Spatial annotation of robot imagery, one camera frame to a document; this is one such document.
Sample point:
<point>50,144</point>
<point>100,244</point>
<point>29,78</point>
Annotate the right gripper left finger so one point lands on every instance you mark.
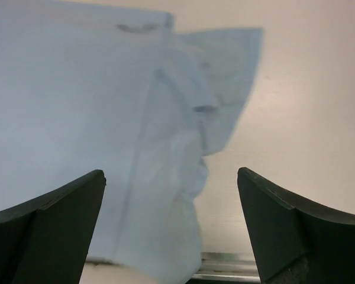
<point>46,239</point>

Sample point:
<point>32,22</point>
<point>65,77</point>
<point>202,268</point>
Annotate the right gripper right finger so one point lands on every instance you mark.
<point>294,239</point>

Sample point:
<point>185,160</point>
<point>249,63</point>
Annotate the light blue pillowcase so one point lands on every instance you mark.
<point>86,87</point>

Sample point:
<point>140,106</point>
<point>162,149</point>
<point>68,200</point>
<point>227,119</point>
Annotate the front aluminium rail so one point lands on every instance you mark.
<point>228,267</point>

